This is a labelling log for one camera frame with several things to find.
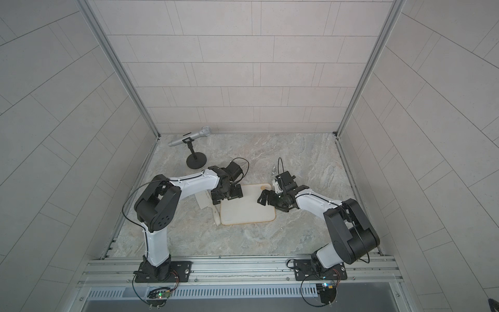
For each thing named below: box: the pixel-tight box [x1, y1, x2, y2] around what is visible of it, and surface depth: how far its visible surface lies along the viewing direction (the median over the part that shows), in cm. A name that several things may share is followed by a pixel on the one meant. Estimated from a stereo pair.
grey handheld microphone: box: [168, 126, 212, 147], surface depth 90 cm
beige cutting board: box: [219, 183, 277, 225], surface depth 88 cm
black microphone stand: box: [181, 136, 208, 169], surface depth 104 cm
